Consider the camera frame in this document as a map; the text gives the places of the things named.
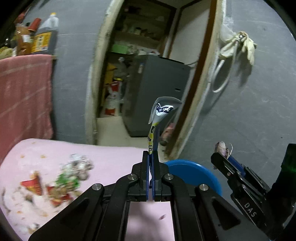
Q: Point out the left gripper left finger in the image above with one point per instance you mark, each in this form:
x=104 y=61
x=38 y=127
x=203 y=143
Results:
x=101 y=212

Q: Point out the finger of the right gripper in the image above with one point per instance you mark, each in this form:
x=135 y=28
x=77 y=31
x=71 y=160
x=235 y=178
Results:
x=239 y=167
x=224 y=166

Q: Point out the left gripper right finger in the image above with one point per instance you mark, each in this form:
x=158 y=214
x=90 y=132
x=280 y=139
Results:
x=199 y=214

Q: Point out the small grey scrap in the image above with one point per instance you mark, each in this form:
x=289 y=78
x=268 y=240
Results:
x=221 y=148

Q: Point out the blue white yellow wrapper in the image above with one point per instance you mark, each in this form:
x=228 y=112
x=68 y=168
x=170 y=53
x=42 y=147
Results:
x=160 y=109

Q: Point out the blue plastic basin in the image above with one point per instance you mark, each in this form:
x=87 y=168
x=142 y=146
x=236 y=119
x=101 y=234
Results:
x=194 y=174

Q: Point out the green wrapper on table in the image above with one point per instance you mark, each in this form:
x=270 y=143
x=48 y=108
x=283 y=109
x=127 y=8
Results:
x=70 y=183

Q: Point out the crumpled silver foil wrapper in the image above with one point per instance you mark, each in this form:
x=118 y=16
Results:
x=79 y=166

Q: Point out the pink floral table cover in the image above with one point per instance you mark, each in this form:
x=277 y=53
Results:
x=23 y=212

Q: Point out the red wrapper on table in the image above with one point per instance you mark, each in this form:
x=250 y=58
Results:
x=34 y=184

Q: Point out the pink slipper on floor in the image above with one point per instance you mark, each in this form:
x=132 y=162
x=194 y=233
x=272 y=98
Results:
x=166 y=134

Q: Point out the grey refrigerator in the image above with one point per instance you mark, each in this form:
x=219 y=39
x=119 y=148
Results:
x=150 y=77

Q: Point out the red white rice sack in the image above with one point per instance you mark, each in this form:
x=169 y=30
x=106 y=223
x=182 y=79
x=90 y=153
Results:
x=112 y=98

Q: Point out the cream rubber gloves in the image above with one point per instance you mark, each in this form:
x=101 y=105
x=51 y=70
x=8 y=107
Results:
x=235 y=41

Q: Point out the pink checked cloth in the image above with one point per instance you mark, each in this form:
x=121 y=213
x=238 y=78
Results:
x=26 y=99

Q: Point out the yellow bag by fridge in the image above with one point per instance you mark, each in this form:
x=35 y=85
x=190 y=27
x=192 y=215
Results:
x=108 y=79

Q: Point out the green box on shelf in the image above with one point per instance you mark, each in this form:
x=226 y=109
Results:
x=120 y=49

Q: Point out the dark oil jug yellow label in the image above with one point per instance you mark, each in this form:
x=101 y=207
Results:
x=45 y=39

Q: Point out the brown sauce bottle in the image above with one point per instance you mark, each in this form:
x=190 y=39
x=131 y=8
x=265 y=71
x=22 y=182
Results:
x=25 y=36

